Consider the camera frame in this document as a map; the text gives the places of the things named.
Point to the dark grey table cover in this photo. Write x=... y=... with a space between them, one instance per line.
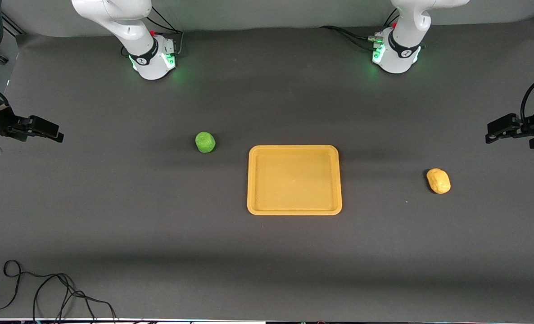
x=267 y=270

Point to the orange plastic tray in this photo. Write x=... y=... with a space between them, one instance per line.
x=294 y=180

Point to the aluminium frame rail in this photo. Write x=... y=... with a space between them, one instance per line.
x=12 y=24

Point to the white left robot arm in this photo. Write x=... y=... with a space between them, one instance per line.
x=400 y=56

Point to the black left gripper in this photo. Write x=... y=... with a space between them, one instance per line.
x=531 y=125

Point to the yellow potato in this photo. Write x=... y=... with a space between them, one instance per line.
x=438 y=181

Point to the green apple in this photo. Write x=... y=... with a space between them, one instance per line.
x=205 y=142

